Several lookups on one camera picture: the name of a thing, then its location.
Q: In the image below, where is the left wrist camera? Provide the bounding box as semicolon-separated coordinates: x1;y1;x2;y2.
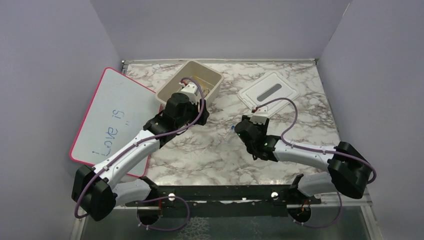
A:
179;82;201;104

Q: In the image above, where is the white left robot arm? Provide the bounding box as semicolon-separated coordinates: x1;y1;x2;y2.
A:
71;92;209;221

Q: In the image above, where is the black table edge rail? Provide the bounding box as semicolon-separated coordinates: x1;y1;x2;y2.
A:
126;184;321;218

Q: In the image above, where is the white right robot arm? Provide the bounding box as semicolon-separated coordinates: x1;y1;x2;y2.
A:
234;115;373;204

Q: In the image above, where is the pink-framed whiteboard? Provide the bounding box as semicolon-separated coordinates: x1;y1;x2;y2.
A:
69;67;161;166

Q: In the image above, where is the yellow rubber tube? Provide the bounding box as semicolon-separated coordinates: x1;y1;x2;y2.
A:
192;75;214;97

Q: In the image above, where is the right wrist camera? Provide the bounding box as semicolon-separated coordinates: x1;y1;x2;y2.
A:
249;109;268;125

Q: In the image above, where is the white bin lid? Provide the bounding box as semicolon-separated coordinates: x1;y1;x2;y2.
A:
237;70;300;109

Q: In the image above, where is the beige plastic bin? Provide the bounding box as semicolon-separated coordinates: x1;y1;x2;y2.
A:
155;60;224;107

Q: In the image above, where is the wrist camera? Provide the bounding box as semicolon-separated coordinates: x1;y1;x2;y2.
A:
179;82;201;104
249;109;268;125

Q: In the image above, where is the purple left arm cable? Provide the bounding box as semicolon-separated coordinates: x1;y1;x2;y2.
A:
73;77;206;232

